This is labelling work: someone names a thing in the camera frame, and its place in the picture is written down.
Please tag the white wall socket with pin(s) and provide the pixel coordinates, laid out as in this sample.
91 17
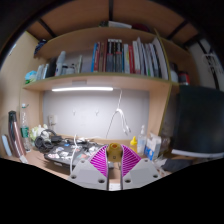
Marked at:
52 120

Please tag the clear pump bottle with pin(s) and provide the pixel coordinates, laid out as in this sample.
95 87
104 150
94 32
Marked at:
142 141

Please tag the small white slab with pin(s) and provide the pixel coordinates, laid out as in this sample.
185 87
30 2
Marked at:
6 145

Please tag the clear green-labelled water bottle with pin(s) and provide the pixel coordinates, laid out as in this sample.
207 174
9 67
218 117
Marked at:
25 131

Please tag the white and blue carton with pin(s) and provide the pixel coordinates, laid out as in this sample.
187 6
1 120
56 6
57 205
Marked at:
152 146

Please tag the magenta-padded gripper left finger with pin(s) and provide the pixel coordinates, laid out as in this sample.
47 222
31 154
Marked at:
95 165

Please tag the black laptop with stickers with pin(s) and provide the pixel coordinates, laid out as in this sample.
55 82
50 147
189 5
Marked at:
66 153

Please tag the white led light bar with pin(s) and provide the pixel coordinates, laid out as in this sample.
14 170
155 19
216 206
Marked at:
81 89

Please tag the wooden shelf unit with books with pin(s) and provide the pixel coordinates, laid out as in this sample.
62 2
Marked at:
100 80

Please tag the black pouch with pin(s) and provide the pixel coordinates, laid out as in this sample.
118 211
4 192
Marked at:
175 165

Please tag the yellow squeeze bottle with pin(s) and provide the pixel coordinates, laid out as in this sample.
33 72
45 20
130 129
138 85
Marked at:
133 144

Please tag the white and green bundle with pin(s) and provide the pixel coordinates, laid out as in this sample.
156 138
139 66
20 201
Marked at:
36 131

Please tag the black headphones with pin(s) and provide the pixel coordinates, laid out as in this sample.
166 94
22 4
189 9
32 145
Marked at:
41 141

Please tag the dark computer monitor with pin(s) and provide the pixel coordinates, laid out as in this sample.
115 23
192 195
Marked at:
200 120

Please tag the yellow charger block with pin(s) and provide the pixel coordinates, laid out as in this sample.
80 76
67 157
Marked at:
114 151

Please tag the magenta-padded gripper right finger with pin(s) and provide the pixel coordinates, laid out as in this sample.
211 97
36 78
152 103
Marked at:
133 165

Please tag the dark red folded umbrella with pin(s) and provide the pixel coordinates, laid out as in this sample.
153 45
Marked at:
15 133

